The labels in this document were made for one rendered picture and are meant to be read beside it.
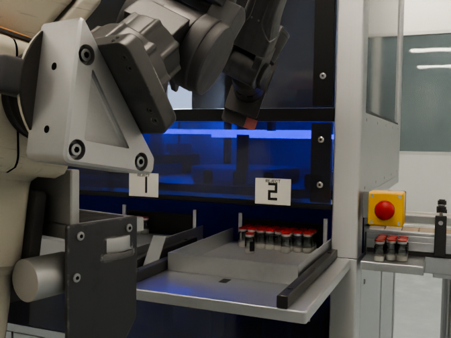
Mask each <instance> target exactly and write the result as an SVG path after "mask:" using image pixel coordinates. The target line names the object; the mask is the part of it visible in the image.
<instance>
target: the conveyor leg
mask: <svg viewBox="0 0 451 338"><path fill-rule="evenodd" d="M433 278H442V300H441V319H440V338H451V276H449V275H442V274H433Z"/></svg>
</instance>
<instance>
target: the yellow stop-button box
mask: <svg viewBox="0 0 451 338"><path fill-rule="evenodd" d="M381 201H389V202H391V203H392V204H393V206H394V208H395V214H394V215H393V216H392V217H391V218H390V219H388V220H381V219H379V218H378V217H377V216H376V215H375V213H374V208H375V206H376V205H377V203H379V202H381ZM405 210H406V191H405V190H379V189H373V190H372V191H370V192H369V194H368V224H369V225H378V226H388V227H402V226H403V225H404V223H405Z"/></svg>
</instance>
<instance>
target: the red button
mask: <svg viewBox="0 0 451 338"><path fill-rule="evenodd" d="M374 213H375V215H376V216H377V217H378V218H379V219H381V220H388V219H390V218H391V217H392V216H393V215H394V214H395V208H394V206H393V204H392V203H391V202H389V201H381V202H379V203H377V205H376V206H375V208H374Z"/></svg>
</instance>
